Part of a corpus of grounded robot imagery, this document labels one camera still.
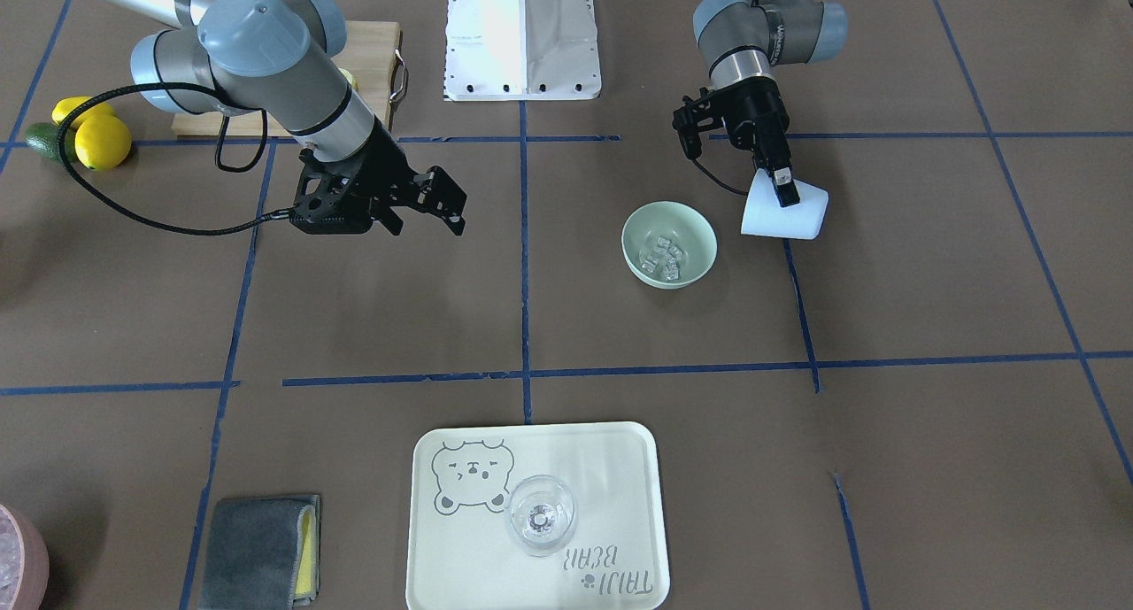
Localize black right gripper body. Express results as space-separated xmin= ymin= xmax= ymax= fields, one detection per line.
xmin=289 ymin=120 xmax=417 ymax=235

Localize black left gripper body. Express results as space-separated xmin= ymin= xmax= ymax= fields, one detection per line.
xmin=672 ymin=76 xmax=790 ymax=169

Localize light blue cup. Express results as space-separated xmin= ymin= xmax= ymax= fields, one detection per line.
xmin=740 ymin=169 xmax=829 ymax=240

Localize mint green bowl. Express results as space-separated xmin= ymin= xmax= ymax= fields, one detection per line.
xmin=620 ymin=201 xmax=719 ymax=290

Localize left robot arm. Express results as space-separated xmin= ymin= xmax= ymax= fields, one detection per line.
xmin=672 ymin=0 xmax=847 ymax=207

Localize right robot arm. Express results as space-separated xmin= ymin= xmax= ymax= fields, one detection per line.
xmin=84 ymin=0 xmax=468 ymax=235

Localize ice cubes in bowl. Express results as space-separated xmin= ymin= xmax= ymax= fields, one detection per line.
xmin=636 ymin=234 xmax=690 ymax=283

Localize pink bowl of ice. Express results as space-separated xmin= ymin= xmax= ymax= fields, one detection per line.
xmin=1 ymin=505 xmax=50 ymax=609

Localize lemon half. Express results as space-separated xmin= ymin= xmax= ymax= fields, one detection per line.
xmin=337 ymin=68 xmax=358 ymax=90

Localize wooden cutting board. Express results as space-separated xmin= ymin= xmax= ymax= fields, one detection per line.
xmin=173 ymin=20 xmax=407 ymax=139

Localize yellow lemon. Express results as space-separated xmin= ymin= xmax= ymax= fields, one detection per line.
xmin=50 ymin=98 xmax=116 ymax=128
xmin=74 ymin=115 xmax=133 ymax=171

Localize clear wine glass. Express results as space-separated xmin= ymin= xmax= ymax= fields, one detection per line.
xmin=505 ymin=475 xmax=578 ymax=558

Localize cream bear tray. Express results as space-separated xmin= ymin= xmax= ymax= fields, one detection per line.
xmin=404 ymin=421 xmax=671 ymax=609

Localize grey folded cloth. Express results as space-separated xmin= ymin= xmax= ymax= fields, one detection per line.
xmin=197 ymin=493 xmax=322 ymax=609

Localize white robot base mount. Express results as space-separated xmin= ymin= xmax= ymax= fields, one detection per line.
xmin=443 ymin=0 xmax=603 ymax=103

